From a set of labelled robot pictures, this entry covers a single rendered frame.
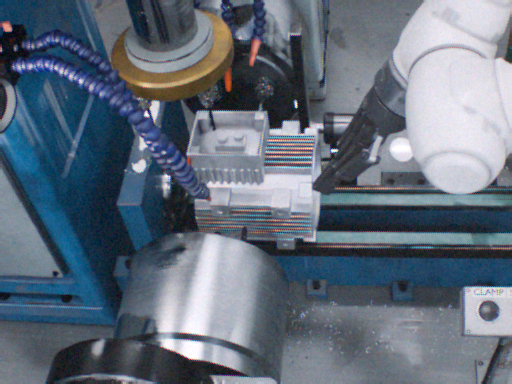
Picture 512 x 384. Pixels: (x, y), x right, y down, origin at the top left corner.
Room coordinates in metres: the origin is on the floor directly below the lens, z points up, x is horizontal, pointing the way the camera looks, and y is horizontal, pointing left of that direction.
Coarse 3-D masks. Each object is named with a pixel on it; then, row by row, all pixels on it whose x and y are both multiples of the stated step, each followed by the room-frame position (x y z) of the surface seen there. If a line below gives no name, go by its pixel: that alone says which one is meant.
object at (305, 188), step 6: (306, 132) 0.88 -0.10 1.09; (312, 132) 0.88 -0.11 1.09; (318, 132) 0.89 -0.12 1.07; (318, 138) 0.88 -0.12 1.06; (204, 180) 0.81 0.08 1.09; (300, 186) 0.76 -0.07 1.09; (306, 186) 0.76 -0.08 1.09; (312, 186) 0.77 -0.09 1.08; (300, 192) 0.76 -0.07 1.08; (306, 192) 0.75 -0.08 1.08; (312, 192) 0.76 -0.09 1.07; (306, 240) 0.75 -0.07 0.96; (312, 240) 0.75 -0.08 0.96
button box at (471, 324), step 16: (464, 288) 0.53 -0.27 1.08; (480, 288) 0.52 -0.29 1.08; (496, 288) 0.52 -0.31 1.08; (464, 304) 0.51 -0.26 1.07; (464, 320) 0.49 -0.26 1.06; (480, 320) 0.48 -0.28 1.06; (496, 320) 0.48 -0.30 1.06; (464, 336) 0.49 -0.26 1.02; (480, 336) 0.47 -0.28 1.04; (496, 336) 0.46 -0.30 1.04
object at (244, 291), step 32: (160, 256) 0.63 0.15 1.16; (192, 256) 0.61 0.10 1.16; (224, 256) 0.61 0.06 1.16; (256, 256) 0.62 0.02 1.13; (128, 288) 0.61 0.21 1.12; (160, 288) 0.57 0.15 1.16; (192, 288) 0.56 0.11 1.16; (224, 288) 0.56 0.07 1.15; (256, 288) 0.56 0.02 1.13; (288, 288) 0.61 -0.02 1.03; (128, 320) 0.54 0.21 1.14; (160, 320) 0.52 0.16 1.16; (192, 320) 0.51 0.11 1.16; (224, 320) 0.51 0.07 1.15; (256, 320) 0.52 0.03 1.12; (192, 352) 0.47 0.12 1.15; (224, 352) 0.47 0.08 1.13; (256, 352) 0.47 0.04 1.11
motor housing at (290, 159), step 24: (288, 144) 0.84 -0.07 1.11; (312, 144) 0.83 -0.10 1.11; (264, 168) 0.81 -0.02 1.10; (288, 168) 0.80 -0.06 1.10; (312, 168) 0.80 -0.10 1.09; (240, 192) 0.79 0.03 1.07; (264, 192) 0.78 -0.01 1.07; (216, 216) 0.78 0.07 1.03; (240, 216) 0.77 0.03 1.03; (264, 216) 0.76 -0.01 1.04; (312, 216) 0.75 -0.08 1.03
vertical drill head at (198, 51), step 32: (128, 0) 0.85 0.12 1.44; (160, 0) 0.83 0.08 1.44; (192, 0) 0.87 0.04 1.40; (128, 32) 0.89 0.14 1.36; (160, 32) 0.83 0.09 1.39; (192, 32) 0.84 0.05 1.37; (224, 32) 0.87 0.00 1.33; (128, 64) 0.84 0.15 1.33; (160, 64) 0.81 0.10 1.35; (192, 64) 0.81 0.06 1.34; (224, 64) 0.82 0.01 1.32; (160, 96) 0.78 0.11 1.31
